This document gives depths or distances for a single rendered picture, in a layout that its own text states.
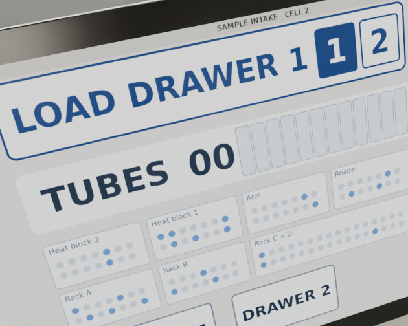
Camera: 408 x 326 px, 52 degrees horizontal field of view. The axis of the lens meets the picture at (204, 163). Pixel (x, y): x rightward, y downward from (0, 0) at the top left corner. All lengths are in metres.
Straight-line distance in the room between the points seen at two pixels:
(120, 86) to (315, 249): 0.20
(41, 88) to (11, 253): 0.12
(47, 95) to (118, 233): 0.11
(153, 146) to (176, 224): 0.06
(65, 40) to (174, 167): 0.11
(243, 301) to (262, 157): 0.12
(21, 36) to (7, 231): 0.13
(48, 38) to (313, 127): 0.20
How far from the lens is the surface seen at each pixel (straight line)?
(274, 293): 0.37
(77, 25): 0.29
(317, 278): 0.38
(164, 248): 0.33
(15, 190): 0.31
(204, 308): 0.36
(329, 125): 0.34
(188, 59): 0.30
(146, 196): 0.31
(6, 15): 1.63
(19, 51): 0.30
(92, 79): 0.29
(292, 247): 0.36
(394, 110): 0.37
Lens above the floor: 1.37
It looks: 56 degrees down
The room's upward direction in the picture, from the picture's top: straight up
